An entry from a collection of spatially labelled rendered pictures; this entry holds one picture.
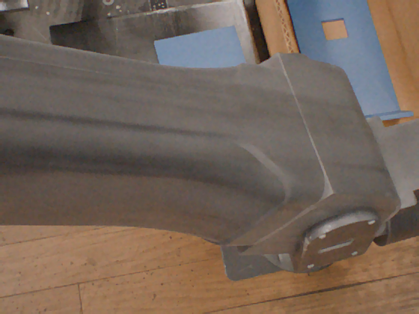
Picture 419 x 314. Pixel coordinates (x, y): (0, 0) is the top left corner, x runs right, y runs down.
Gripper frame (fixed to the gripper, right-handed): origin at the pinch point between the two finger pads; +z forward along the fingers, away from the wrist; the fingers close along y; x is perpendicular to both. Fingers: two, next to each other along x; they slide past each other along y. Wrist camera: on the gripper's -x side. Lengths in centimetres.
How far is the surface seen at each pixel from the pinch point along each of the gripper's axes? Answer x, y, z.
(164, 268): 6.6, -5.5, 1.4
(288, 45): -6.3, 9.2, 1.6
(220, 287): 2.8, -7.7, 0.2
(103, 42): 7.3, 12.7, 9.5
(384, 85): -14.9, 4.5, 5.8
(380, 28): -16.6, 9.3, 9.0
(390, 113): -13.8, 2.3, 2.9
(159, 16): 2.2, 14.0, 10.2
